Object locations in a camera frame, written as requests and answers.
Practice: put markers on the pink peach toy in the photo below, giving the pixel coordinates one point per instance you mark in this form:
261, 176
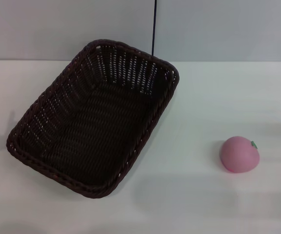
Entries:
238, 157

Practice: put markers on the black vertical wall strip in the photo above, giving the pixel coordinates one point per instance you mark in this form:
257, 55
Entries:
154, 24

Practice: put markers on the dark brown woven basket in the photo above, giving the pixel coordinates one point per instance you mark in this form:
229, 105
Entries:
94, 126

